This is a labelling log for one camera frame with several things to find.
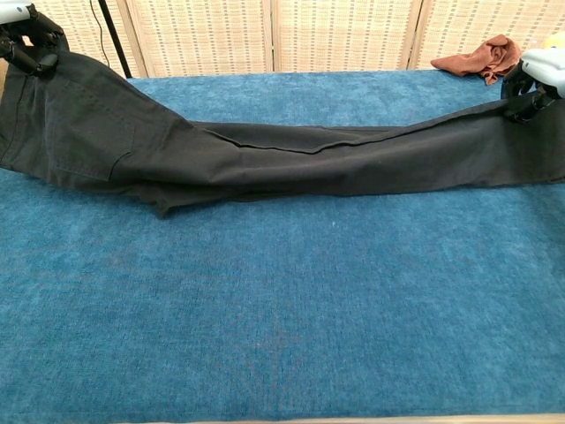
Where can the crumpled brown cloth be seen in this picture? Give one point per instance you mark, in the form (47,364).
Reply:
(476,59)

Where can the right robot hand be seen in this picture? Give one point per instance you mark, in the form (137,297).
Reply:
(547,70)

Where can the black tripod stand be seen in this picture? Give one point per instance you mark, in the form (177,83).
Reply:
(115,44)

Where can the bamboo folding screen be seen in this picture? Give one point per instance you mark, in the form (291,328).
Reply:
(212,35)

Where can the yellow chick plush toy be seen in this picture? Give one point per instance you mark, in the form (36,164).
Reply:
(557,42)

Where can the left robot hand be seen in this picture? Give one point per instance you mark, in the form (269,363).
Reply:
(26,53)

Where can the blue table mat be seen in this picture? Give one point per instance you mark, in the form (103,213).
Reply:
(282,318)

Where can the black trousers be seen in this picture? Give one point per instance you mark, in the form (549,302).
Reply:
(265,163)

